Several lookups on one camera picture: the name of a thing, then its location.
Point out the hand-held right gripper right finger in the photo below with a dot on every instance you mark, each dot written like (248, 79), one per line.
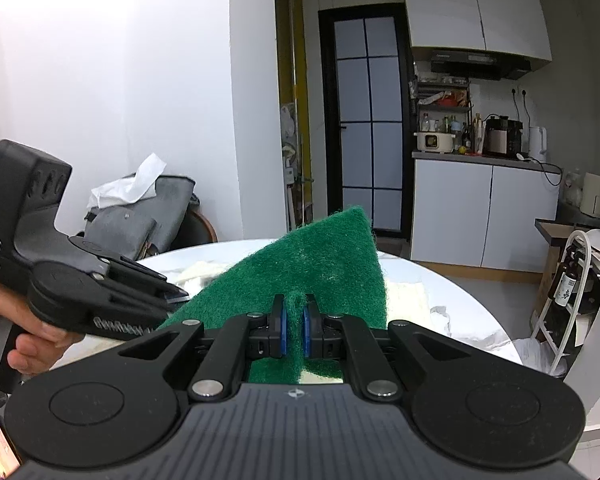
(307, 330)

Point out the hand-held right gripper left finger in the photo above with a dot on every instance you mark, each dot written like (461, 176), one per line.
(279, 330)

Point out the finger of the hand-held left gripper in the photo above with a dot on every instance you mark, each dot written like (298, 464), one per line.
(150, 290)
(125, 262)

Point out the green scouring pad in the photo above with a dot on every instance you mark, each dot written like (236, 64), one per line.
(320, 265)

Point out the person's left hand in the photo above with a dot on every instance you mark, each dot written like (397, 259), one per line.
(32, 355)

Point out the grey backpack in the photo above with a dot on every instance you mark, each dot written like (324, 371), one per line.
(125, 225)

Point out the white tissue paper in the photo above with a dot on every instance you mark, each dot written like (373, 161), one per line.
(135, 185)

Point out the brown round chair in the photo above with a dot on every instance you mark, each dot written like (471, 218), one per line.
(203, 232)

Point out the cream knitted cloth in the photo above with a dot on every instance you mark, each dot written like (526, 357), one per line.
(410, 302)

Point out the white lower kitchen cabinet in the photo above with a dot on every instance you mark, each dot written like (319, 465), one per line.
(460, 210)

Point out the black framed glass door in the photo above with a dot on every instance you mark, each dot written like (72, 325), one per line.
(367, 135)

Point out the white electric cooking pot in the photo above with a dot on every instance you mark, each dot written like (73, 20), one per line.
(432, 142)

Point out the white plastic bag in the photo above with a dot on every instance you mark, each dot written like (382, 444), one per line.
(535, 355)

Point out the yellow vertical pipe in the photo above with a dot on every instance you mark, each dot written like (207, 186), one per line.
(302, 85)

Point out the row of condiment bottles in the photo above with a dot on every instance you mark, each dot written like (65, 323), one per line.
(467, 135)

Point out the brown glass bottle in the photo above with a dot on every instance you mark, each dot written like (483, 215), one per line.
(565, 285)

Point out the cardboard box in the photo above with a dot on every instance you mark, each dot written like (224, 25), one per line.
(555, 227)

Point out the metal kitchen shelf rack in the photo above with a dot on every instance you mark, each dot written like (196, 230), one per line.
(442, 97)

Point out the black kitchen appliance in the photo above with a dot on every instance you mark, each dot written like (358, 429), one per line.
(500, 137)

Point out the white tube rack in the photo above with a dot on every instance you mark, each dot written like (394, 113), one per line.
(584, 265)

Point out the white electric kettle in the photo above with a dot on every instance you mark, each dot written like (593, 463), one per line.
(537, 145)

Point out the black range hood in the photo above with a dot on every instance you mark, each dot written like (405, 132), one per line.
(480, 65)

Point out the cream countertop appliance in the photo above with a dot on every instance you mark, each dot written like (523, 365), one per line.
(595, 195)

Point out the white upper cabinet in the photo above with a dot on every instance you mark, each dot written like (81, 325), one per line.
(455, 10)

